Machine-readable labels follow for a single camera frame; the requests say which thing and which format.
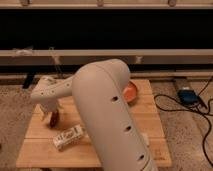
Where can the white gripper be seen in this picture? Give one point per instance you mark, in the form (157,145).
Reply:
(47,107)

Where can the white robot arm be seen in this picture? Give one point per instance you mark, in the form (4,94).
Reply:
(97,91)

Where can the wooden table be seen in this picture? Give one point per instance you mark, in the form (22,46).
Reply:
(38,151)

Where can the orange bowl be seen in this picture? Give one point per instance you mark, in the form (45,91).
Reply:
(130,92)

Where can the beige sponge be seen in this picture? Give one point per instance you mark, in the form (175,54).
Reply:
(145,136)

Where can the blue power box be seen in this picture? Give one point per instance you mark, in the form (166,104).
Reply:
(187,96)

